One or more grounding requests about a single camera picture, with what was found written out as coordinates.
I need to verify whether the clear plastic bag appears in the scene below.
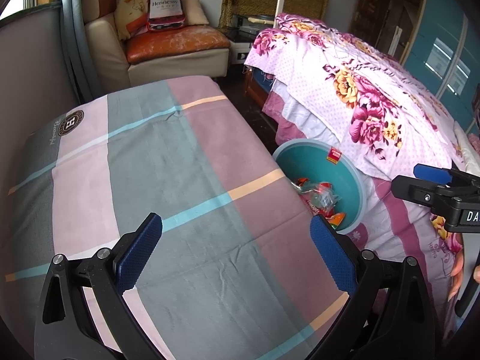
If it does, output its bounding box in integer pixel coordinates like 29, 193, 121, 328
306, 183, 341, 213

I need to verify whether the red soda can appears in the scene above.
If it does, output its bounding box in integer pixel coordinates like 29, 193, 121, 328
304, 193, 338, 218

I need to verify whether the teal plastic trash bin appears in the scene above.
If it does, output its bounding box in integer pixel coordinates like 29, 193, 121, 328
272, 138, 367, 235

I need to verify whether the person's right hand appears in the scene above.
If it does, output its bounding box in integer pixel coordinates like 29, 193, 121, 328
448, 250, 480, 301

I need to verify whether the teal wardrobe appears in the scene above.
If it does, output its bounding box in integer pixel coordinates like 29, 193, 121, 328
404, 0, 479, 135

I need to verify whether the floral pink bed cover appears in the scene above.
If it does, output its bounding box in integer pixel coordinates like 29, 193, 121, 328
246, 14, 479, 306

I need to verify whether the plaid pink grey bedsheet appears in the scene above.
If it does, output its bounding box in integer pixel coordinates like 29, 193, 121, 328
1, 76, 343, 359

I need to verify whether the black electronics stack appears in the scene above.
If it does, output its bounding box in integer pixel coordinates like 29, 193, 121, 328
225, 15, 274, 65

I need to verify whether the cream armchair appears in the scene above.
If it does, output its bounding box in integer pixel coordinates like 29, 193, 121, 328
82, 0, 230, 93

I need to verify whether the orange leather seat cushion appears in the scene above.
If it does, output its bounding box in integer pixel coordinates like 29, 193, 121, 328
125, 25, 230, 64

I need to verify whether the yellow cartoon pillow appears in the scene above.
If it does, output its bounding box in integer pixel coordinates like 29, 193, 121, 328
114, 0, 148, 41

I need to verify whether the teal curtain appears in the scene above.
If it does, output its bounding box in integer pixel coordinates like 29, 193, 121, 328
59, 0, 103, 104

